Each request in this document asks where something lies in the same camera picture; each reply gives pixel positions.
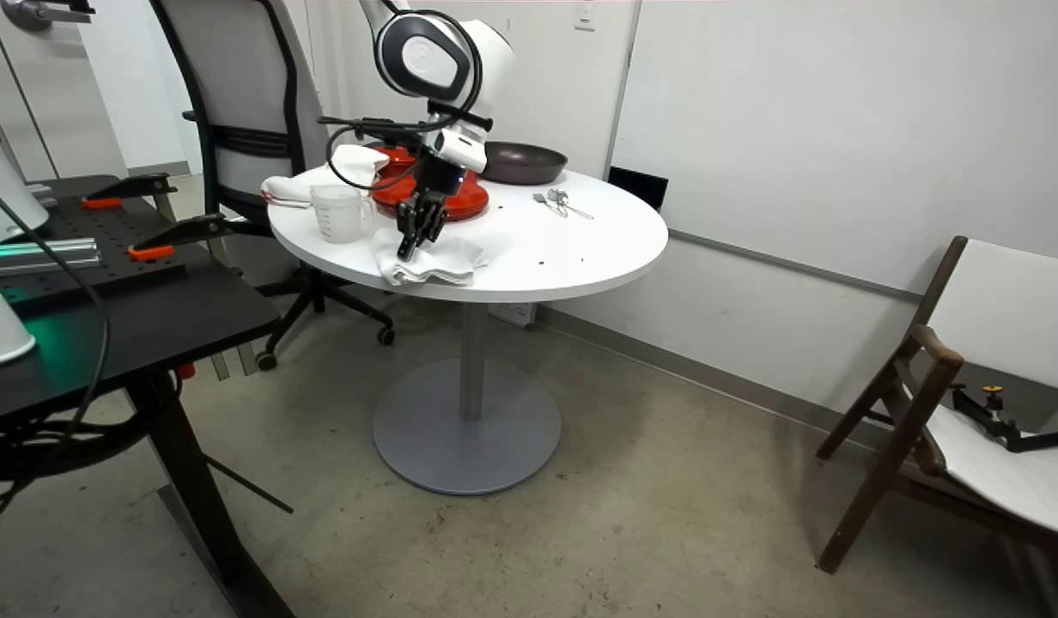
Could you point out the metal spoon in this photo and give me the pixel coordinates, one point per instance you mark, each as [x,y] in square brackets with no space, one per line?
[564,205]

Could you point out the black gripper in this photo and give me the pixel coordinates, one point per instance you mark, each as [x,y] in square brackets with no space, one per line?
[425,213]

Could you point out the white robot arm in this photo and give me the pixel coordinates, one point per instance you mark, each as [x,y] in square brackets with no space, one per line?
[453,65]

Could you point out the round white pedestal table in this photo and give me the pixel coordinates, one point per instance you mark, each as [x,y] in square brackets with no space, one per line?
[474,424]

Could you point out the black perforated workbench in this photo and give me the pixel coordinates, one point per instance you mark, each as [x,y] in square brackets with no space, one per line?
[102,379]

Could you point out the orange black clamp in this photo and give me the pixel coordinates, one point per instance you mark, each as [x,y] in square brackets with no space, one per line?
[164,245]
[118,194]

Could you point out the red bowl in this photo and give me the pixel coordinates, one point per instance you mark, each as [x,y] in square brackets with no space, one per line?
[398,166]

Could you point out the clear plastic cup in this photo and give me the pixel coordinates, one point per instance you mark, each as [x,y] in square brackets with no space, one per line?
[337,209]

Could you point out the white towel with red stripes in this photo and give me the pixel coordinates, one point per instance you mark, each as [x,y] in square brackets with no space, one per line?
[450,262]

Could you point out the black office chair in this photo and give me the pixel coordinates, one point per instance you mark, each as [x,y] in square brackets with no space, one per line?
[252,103]

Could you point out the black frying pan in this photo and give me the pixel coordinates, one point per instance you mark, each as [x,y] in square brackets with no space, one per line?
[517,162]

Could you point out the red plate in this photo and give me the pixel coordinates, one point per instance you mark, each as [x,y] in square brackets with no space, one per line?
[460,205]

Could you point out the white folded towel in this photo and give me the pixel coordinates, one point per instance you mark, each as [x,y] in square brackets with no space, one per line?
[345,166]

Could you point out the wooden folding chair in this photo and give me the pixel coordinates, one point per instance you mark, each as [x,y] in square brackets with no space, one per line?
[987,318]

